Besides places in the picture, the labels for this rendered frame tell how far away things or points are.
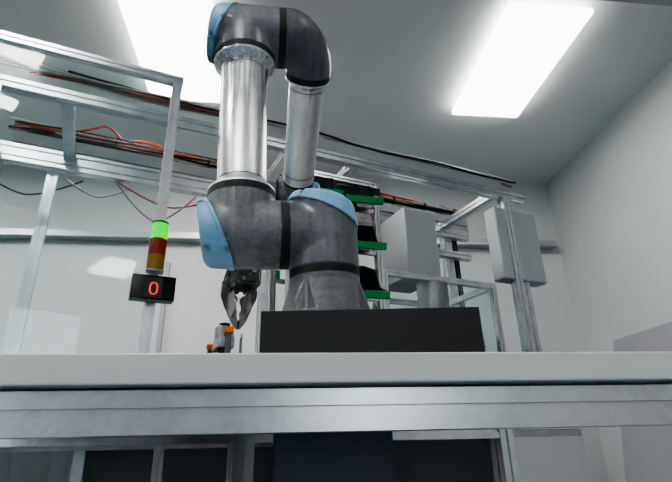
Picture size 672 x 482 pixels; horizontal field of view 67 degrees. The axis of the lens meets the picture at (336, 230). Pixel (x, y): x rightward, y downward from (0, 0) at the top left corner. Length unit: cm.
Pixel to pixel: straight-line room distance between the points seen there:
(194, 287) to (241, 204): 438
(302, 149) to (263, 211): 38
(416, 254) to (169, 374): 219
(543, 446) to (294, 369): 221
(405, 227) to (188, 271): 303
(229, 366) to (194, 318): 459
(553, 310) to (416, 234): 332
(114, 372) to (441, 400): 32
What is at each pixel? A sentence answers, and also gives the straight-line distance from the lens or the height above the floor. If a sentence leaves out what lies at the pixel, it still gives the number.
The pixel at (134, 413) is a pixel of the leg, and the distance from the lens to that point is 55.
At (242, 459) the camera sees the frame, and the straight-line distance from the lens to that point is 118.
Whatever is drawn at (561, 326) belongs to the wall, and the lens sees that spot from 580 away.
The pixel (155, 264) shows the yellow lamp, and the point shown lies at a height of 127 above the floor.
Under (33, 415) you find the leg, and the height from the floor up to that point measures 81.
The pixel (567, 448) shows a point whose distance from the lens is 275.
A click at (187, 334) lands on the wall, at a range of 507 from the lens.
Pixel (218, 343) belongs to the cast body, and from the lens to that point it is 140.
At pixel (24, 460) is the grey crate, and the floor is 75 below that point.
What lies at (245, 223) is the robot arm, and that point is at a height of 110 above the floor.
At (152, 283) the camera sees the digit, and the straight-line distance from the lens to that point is 154.
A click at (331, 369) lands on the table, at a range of 51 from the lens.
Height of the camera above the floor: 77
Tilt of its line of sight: 23 degrees up
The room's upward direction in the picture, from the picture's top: 1 degrees counter-clockwise
